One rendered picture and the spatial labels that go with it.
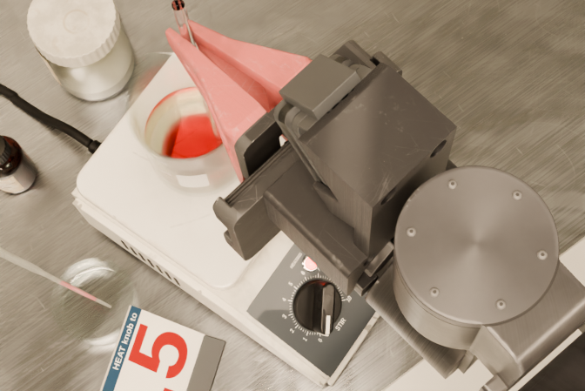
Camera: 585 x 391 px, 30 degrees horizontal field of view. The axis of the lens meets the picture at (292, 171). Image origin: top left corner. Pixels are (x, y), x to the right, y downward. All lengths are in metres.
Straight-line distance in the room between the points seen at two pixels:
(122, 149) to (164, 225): 0.06
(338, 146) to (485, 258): 0.06
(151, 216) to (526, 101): 0.28
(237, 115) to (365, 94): 0.09
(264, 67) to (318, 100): 0.09
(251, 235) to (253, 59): 0.08
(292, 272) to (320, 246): 0.23
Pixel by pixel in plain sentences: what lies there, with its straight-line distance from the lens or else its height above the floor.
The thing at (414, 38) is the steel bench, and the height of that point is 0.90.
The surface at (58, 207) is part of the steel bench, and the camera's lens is 0.77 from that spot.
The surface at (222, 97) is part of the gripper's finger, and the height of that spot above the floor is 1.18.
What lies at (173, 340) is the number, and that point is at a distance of 0.72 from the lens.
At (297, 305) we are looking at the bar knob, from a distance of 0.68.
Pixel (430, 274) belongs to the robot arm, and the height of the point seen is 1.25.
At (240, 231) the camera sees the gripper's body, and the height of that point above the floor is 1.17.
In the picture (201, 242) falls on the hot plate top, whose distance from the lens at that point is 0.66.
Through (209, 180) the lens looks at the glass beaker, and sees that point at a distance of 0.63.
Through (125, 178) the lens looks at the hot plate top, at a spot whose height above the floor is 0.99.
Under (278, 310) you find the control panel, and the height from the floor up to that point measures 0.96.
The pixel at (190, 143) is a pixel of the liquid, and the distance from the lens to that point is 0.64.
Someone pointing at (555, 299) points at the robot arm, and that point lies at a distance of 0.38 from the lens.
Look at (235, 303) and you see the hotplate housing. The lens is 0.67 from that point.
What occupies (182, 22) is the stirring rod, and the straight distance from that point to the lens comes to 0.50.
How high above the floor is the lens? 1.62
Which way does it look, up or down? 73 degrees down
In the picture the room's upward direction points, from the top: 5 degrees counter-clockwise
